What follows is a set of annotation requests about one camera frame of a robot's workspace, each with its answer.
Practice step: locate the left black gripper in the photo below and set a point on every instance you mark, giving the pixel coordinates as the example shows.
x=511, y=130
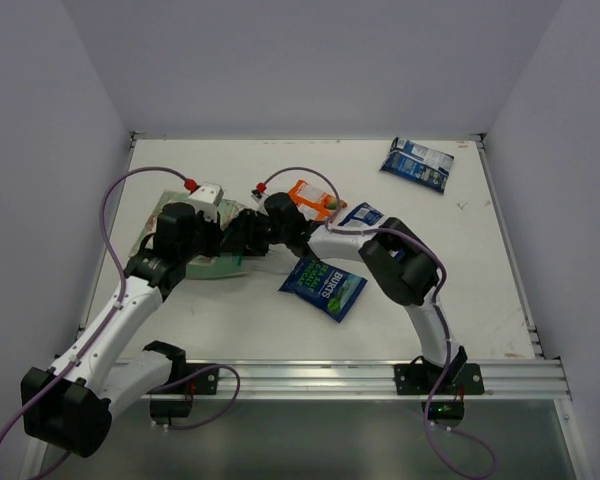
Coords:
x=213, y=239

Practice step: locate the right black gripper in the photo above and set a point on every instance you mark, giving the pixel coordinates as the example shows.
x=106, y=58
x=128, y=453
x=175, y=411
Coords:
x=249, y=244

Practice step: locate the orange snack packet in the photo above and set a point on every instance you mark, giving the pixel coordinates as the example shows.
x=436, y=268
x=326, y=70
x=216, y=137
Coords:
x=313, y=203

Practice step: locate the green printed paper bag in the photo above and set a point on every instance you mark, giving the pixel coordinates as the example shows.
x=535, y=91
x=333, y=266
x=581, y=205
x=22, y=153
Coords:
x=277, y=262

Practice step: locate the dark blue white snack packet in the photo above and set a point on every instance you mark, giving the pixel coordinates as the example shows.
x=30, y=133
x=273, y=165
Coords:
x=356, y=220

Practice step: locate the blue green crisps packet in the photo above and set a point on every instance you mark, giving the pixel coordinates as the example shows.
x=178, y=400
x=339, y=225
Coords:
x=330, y=289

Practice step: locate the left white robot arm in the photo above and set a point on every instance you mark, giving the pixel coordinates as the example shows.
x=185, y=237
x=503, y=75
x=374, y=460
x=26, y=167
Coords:
x=72, y=403

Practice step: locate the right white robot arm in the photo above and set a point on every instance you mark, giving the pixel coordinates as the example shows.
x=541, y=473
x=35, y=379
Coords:
x=404, y=268

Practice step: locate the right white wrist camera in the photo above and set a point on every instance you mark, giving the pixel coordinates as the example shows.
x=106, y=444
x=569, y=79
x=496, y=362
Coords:
x=259, y=195

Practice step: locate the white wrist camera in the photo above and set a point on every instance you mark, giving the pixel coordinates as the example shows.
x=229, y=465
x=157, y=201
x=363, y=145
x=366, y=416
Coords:
x=259, y=195
x=207, y=199

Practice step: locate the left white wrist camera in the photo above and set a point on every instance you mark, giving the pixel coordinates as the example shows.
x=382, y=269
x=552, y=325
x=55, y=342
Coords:
x=207, y=199

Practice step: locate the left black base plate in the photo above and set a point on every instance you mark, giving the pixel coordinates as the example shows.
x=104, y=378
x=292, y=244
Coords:
x=193, y=379

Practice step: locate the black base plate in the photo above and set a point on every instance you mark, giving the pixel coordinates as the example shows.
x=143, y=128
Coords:
x=193, y=379
x=417, y=379

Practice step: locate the aluminium mounting rail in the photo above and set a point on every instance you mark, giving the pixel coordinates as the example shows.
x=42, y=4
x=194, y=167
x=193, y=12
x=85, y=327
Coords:
x=317, y=380

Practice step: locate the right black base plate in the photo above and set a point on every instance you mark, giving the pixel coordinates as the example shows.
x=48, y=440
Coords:
x=417, y=379

